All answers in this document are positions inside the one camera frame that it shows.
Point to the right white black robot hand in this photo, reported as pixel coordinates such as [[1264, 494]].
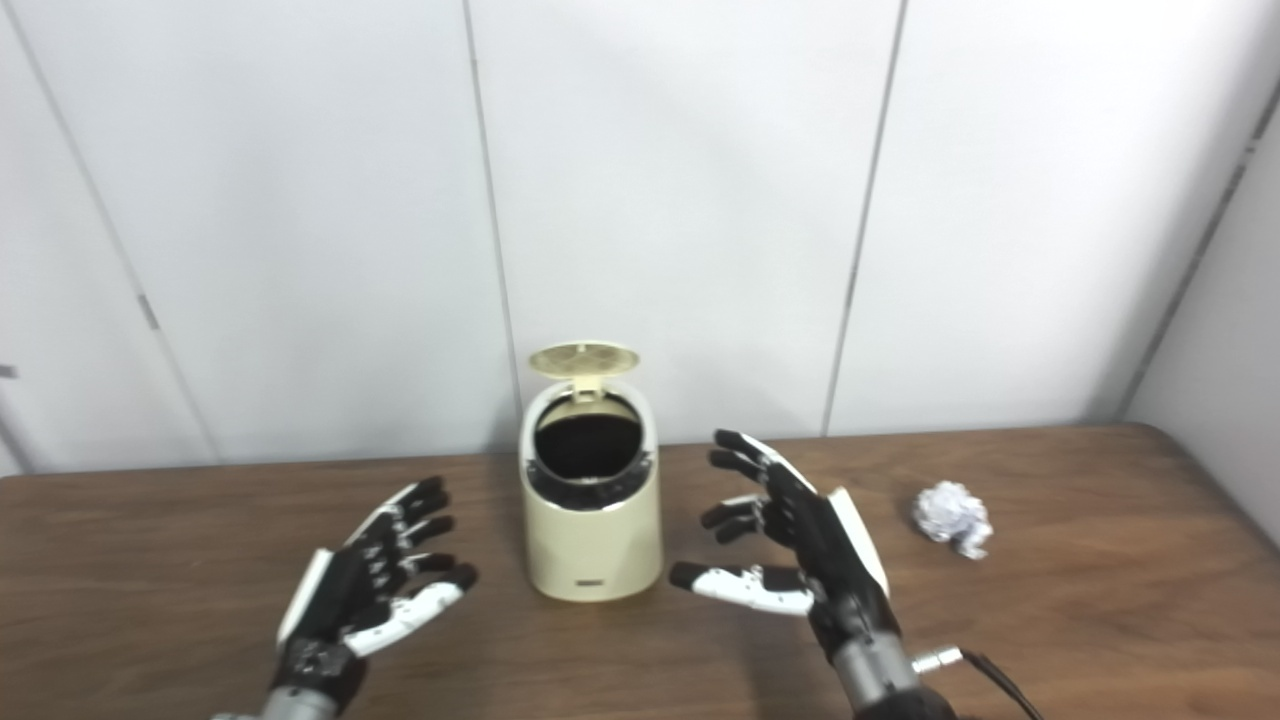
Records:
[[835, 560]]

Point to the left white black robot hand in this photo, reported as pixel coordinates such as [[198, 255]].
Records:
[[335, 600]]

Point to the white paper ball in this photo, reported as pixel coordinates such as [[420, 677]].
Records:
[[950, 518]]

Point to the cream-colored round bin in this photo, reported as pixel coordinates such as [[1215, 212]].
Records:
[[592, 545]]

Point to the cream round bin lid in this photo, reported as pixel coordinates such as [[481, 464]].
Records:
[[585, 360]]

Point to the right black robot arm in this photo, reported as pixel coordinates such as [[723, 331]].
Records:
[[880, 675]]

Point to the black wall panel hinge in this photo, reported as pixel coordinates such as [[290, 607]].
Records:
[[149, 312]]

